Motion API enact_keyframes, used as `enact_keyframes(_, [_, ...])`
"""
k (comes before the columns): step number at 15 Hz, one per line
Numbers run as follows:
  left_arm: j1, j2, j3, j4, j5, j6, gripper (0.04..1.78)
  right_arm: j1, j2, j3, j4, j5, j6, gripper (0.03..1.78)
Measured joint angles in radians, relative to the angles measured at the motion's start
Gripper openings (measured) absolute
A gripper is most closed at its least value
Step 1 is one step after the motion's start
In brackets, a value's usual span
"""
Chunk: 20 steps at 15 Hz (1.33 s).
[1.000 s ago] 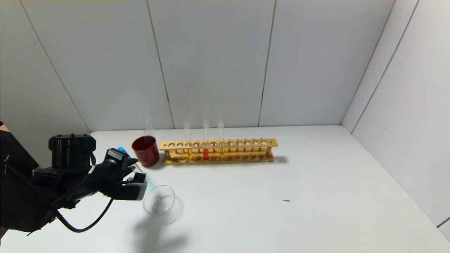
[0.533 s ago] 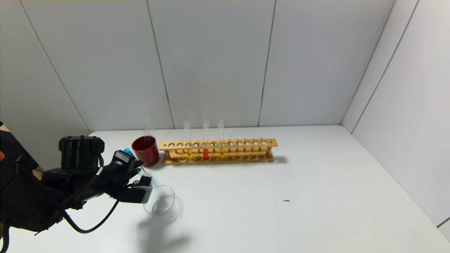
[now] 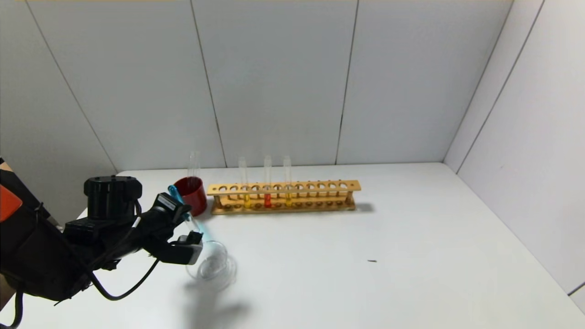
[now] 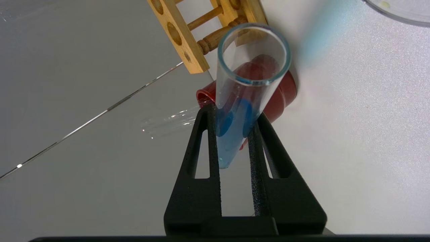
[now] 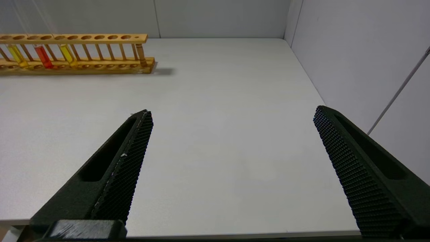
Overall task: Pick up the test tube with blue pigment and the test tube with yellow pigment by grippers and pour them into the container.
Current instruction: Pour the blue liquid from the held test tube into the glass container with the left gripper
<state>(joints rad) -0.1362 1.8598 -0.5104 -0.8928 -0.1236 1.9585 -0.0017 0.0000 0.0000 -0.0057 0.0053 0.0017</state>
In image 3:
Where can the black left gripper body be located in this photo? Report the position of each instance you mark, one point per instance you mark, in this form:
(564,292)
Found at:
(168,202)

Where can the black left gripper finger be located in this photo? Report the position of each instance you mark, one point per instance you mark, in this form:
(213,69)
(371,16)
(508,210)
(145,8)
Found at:
(183,251)
(176,210)

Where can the glass test tube blue pigment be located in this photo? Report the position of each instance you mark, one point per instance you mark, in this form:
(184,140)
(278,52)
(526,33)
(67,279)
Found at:
(175,193)

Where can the glass test tube yellow pigment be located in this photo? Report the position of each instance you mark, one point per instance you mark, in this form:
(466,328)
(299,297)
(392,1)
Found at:
(288,198)
(245,201)

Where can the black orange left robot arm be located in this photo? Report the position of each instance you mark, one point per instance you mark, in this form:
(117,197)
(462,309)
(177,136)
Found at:
(41,256)

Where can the empty glass test tube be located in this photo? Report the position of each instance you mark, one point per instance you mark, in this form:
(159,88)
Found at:
(194,164)

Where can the glass test tube red pigment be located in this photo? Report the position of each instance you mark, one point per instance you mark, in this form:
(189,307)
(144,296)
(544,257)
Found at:
(268,200)

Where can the wooden test tube rack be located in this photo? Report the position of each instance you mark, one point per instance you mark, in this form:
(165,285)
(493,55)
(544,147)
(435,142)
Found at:
(283,188)

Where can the dark red plastic cup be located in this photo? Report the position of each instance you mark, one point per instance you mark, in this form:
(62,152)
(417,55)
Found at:
(194,196)

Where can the clear glass beaker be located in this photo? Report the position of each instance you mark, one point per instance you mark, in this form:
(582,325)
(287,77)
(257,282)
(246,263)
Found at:
(215,265)

